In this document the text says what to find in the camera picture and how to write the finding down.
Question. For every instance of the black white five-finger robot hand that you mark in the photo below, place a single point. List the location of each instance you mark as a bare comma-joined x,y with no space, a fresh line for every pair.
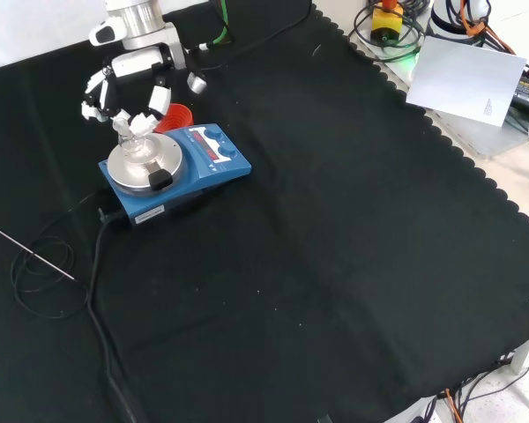
136,61

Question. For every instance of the clear round-bottom glass flask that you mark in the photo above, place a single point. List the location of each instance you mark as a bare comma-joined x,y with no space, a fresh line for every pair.
132,147

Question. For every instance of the blue heater with steel plate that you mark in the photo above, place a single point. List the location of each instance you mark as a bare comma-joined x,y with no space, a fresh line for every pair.
194,176

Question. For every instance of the thin steel temperature probe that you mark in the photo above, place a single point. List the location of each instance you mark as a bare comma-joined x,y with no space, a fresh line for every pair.
31,252

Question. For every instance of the black scalloped bench cloth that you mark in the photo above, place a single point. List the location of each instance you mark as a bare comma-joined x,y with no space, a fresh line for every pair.
313,229

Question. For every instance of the yellow stop button box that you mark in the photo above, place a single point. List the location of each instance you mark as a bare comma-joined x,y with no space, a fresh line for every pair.
385,24

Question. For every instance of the pale rectangular board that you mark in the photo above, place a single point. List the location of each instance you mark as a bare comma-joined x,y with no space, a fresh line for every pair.
463,79

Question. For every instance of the white table leg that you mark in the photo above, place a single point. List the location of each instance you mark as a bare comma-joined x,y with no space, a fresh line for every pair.
526,352

